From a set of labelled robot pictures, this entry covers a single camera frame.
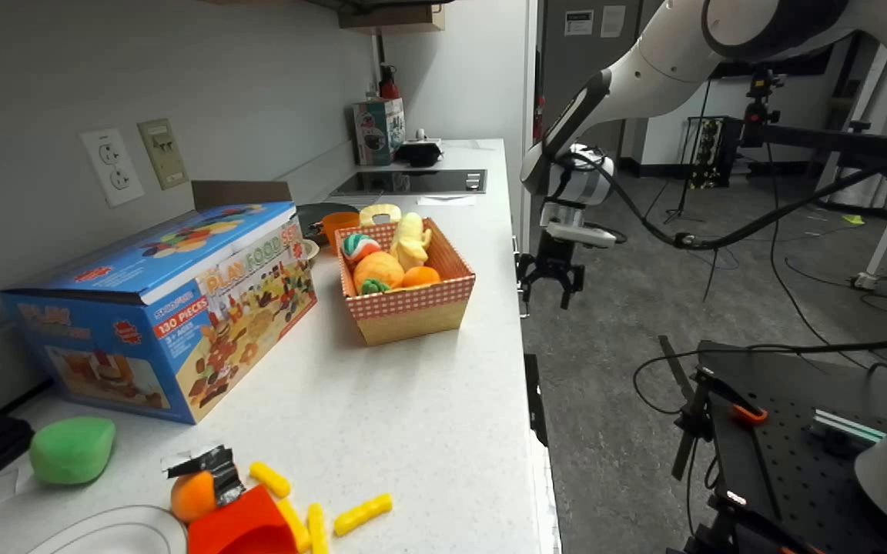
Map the black camera on stand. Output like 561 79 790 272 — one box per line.
739 69 887 175

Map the orange toy fruit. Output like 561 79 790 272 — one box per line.
168 470 216 524

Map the beige wall switch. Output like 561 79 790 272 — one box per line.
140 120 187 189

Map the red checkered cardboard basket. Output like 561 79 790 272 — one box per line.
335 219 477 344

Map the green sponge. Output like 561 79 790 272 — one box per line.
30 415 116 486

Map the red fries holder toy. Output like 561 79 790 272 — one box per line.
187 486 298 554

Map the white plate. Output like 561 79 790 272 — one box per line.
27 506 187 554

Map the white wall outlet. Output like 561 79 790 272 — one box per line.
81 129 146 206

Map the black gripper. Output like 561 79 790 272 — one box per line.
518 235 584 310

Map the yellow toy fry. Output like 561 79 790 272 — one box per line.
333 492 395 538

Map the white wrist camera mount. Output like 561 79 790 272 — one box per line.
539 145 618 247

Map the orange black clamp left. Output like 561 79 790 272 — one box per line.
697 366 771 427

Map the black induction cooktop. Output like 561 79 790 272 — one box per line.
335 169 486 199

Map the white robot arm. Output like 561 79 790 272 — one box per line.
521 0 887 306

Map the blue toy food box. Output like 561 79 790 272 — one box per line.
0 201 318 426

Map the black perforated breadboard plate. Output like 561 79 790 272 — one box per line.
694 341 887 554

